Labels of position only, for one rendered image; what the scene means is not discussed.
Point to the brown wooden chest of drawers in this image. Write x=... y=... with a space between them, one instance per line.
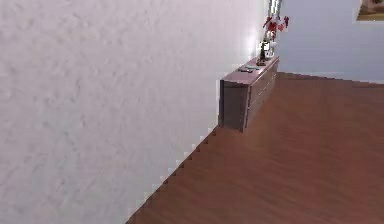
x=238 y=100

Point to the teal flat object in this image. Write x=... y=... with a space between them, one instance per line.
x=252 y=67

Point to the dark small statuette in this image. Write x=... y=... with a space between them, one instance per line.
x=262 y=52

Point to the framed wall picture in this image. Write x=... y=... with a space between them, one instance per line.
x=370 y=10

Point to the red flowers in white vase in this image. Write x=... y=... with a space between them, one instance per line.
x=274 y=26

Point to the dark remote control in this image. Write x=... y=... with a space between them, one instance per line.
x=245 y=70

